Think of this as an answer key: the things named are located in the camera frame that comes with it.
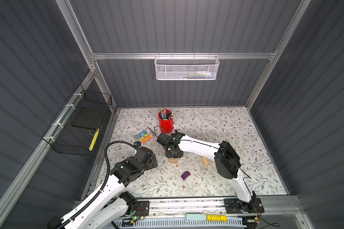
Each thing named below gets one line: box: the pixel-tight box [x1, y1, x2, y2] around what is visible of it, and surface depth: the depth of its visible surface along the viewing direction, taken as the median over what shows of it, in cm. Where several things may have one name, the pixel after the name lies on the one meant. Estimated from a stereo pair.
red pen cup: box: [158, 111, 174, 134], surface depth 104 cm
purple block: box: [180, 170, 192, 181], surface depth 86 cm
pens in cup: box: [158, 107, 174, 121], surface depth 101 cm
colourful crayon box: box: [135, 127, 156, 144], surface depth 104 cm
